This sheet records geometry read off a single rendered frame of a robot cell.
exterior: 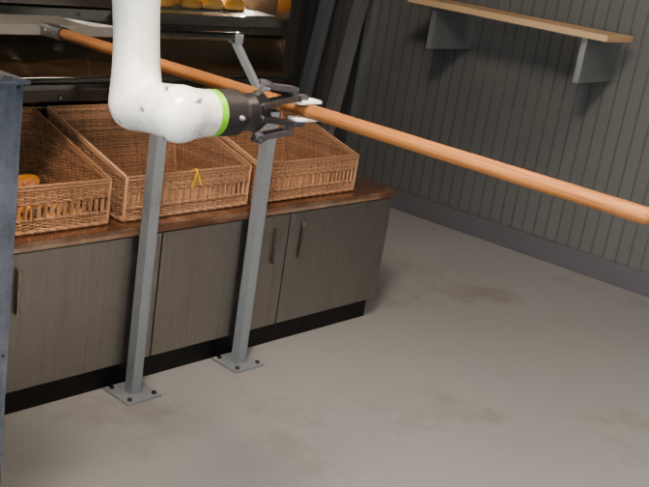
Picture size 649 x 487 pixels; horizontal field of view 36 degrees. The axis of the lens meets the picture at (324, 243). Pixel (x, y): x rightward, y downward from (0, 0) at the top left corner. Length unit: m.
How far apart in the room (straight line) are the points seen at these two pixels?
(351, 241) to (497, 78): 1.96
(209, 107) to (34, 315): 1.40
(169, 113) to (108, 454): 1.49
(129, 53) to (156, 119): 0.15
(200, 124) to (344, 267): 2.27
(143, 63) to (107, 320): 1.51
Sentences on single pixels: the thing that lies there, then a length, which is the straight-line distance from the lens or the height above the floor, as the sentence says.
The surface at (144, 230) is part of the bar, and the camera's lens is 3.24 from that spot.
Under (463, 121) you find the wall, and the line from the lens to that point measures 5.86.
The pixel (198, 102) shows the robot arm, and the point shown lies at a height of 1.23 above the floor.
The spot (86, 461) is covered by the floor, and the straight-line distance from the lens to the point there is 3.09.
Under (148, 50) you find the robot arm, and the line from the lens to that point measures 1.97.
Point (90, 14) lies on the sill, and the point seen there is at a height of 1.16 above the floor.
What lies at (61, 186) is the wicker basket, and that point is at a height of 0.72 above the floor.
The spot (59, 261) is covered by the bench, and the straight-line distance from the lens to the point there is 3.14.
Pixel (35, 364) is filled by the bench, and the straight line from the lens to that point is 3.24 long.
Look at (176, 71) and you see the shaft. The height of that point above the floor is 1.20.
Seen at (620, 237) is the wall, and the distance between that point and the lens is 5.50.
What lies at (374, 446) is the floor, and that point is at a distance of 3.35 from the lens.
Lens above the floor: 1.59
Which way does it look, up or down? 18 degrees down
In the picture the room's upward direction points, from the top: 9 degrees clockwise
